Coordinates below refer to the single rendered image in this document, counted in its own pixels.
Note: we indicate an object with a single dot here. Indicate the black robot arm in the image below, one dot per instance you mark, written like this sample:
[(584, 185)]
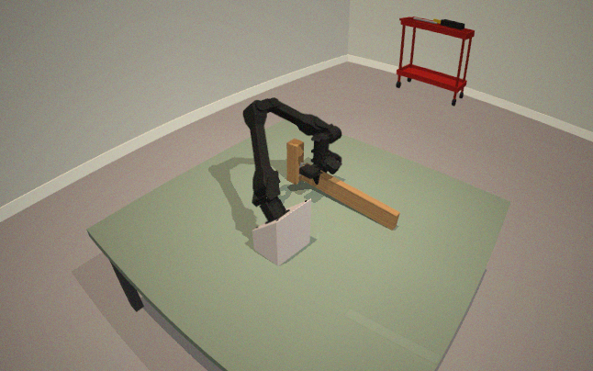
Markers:
[(265, 181)]

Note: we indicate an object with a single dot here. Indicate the brown wooden board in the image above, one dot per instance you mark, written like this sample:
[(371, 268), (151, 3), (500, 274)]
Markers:
[(356, 199)]

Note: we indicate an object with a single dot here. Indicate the brown wooden post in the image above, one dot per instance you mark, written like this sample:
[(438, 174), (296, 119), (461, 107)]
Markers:
[(294, 156)]

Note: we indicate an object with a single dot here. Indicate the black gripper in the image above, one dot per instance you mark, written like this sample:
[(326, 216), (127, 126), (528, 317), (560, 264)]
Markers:
[(313, 171)]

